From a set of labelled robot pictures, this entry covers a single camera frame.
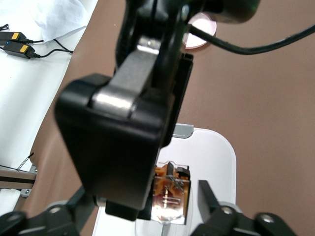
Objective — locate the white crumpled sheet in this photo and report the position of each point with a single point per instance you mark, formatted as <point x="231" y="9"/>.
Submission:
<point x="49" y="14"/>

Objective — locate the brown camera support post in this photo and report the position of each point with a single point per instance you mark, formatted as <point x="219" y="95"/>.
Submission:
<point x="14" y="180"/>

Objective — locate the pink round plate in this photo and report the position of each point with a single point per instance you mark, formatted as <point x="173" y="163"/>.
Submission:
<point x="205" y="24"/>

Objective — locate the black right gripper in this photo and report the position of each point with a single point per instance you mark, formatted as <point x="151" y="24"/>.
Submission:
<point x="152" y="19"/>

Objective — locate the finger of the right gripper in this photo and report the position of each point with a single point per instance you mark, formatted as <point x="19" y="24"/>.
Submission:
<point x="110" y="147"/>

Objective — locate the orange black push-button switch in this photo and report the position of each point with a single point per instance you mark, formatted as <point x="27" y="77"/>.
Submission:
<point x="161" y="183"/>

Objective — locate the grey box latch clip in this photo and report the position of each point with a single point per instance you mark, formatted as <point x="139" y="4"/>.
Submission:
<point x="183" y="130"/>

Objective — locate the white lidded storage box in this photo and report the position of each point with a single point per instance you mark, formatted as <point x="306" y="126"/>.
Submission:
<point x="216" y="159"/>

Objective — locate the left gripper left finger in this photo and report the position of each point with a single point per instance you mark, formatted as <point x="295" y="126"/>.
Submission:
<point x="49" y="221"/>

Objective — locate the black adapter yellow label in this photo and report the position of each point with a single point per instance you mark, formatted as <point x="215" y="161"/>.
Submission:
<point x="14" y="37"/>
<point x="22" y="50"/>

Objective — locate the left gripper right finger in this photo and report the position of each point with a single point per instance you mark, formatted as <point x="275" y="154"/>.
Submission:
<point x="229" y="221"/>

